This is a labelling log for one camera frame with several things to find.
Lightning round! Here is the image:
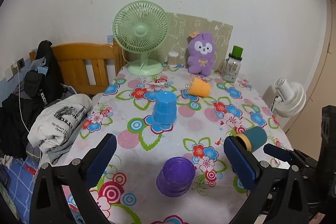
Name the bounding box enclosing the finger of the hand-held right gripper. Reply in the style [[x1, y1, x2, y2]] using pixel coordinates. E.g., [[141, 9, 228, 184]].
[[263, 143, 320, 175]]

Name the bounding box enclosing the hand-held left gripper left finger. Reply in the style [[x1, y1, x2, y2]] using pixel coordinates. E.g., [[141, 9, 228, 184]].
[[29, 133, 118, 224]]

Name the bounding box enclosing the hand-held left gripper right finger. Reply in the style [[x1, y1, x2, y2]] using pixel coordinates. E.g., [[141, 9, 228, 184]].
[[223, 135, 309, 224]]

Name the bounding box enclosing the teal cup with yellow rim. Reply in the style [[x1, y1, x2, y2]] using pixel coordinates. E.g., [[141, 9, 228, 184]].
[[235, 126, 268, 153]]

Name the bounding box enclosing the purple cup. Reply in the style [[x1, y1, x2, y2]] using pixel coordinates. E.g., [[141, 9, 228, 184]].
[[156, 157, 197, 198]]

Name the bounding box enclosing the blue cup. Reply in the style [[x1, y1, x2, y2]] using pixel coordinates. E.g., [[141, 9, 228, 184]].
[[152, 91, 178, 127]]

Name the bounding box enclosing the orange cup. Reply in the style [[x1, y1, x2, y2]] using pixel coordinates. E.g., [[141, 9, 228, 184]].
[[185, 76, 212, 97]]

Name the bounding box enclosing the grey cloth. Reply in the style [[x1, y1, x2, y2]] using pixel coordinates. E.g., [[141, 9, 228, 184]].
[[26, 135, 79, 166]]

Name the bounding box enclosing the white small fan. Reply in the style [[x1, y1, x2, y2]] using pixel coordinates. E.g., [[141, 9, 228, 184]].
[[271, 77, 307, 118]]

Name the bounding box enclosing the white printed t-shirt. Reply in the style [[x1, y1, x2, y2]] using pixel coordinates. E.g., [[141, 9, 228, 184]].
[[28, 94, 93, 154]]

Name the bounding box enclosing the floral tablecloth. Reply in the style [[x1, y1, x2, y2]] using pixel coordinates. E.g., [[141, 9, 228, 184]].
[[63, 63, 295, 224]]

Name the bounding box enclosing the glass jar with green lid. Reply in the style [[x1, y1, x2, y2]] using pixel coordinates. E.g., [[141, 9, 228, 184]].
[[219, 45, 243, 83]]

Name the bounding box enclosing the blue checked bedsheet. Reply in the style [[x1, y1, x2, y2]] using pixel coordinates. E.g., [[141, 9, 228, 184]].
[[0, 156, 44, 224]]

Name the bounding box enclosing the black jacket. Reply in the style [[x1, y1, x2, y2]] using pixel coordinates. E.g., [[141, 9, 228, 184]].
[[0, 93, 41, 160]]

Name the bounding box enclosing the black bag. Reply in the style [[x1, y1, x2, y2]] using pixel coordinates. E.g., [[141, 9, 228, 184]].
[[24, 40, 64, 109]]

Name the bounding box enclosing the wooden bed headboard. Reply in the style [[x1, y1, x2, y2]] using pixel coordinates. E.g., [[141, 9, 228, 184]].
[[29, 42, 129, 96]]

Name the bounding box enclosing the purple plush toy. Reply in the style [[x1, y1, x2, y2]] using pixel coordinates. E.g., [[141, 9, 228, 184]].
[[186, 32, 216, 75]]

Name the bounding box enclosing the cotton swab container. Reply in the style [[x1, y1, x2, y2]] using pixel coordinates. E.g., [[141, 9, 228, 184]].
[[168, 51, 180, 68]]

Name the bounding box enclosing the green desk fan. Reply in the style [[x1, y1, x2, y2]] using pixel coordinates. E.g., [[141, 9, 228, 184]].
[[112, 1, 170, 76]]

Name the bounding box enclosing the cardboard panel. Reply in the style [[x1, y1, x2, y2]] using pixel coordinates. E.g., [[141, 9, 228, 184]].
[[165, 13, 234, 70]]

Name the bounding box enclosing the white fan power cable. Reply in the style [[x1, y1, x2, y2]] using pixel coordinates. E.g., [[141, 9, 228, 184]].
[[139, 60, 171, 89]]

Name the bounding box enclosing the white charging cable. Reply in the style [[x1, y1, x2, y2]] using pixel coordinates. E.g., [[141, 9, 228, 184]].
[[12, 63, 43, 170]]

